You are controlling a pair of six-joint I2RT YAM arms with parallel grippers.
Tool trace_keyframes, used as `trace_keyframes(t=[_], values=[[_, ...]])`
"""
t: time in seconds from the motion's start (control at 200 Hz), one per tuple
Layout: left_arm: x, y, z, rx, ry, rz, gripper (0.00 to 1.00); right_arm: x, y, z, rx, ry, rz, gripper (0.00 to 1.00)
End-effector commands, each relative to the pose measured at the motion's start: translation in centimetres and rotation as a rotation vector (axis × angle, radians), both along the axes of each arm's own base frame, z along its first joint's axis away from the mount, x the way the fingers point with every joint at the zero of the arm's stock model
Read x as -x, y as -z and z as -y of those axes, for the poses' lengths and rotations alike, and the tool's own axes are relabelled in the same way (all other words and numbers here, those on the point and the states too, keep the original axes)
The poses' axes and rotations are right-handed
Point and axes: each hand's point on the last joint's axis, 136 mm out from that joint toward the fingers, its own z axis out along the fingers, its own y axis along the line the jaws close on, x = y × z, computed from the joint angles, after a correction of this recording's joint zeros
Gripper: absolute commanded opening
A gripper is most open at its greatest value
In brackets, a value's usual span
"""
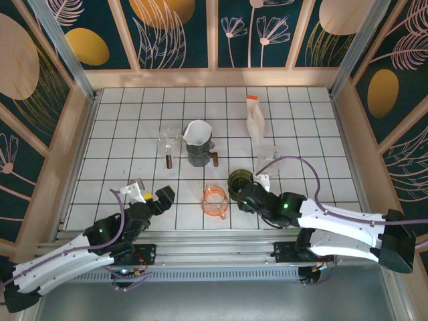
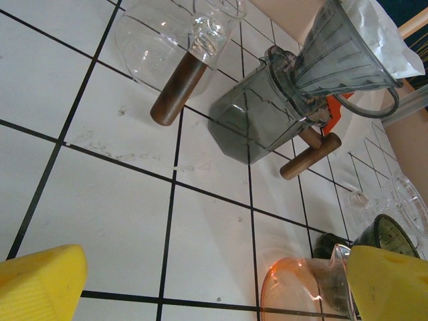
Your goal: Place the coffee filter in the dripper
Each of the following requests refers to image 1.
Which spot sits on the dark green dripper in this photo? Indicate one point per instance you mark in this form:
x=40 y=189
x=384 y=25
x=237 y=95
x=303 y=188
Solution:
x=239 y=180

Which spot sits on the orange translucent cup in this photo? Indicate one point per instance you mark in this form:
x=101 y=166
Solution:
x=214 y=200

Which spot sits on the clear glass dripper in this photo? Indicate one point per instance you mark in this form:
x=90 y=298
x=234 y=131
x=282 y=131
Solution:
x=267 y=155

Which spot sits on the white paper coffee filter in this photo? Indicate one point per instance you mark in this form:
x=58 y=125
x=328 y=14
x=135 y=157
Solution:
x=199 y=132

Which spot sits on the orange white filter pack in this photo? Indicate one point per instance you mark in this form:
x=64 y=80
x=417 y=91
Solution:
x=255 y=123

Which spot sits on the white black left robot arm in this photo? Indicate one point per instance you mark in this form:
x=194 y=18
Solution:
x=50 y=267

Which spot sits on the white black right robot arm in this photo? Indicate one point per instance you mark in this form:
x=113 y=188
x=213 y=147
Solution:
x=334 y=220

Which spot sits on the perforated metal strip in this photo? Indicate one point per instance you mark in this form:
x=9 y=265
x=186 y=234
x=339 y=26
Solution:
x=217 y=275

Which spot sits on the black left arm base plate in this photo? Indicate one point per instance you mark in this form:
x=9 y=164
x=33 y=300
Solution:
x=147 y=254

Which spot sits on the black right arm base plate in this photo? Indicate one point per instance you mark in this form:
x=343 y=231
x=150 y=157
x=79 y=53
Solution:
x=284 y=252

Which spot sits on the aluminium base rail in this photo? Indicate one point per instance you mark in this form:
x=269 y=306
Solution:
x=214 y=249

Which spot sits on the aluminium side rail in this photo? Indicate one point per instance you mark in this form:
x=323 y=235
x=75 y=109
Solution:
x=80 y=160
x=350 y=160

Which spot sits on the aluminium frame post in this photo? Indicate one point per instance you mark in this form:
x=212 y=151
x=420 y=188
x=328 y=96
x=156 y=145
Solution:
x=64 y=47
x=358 y=47

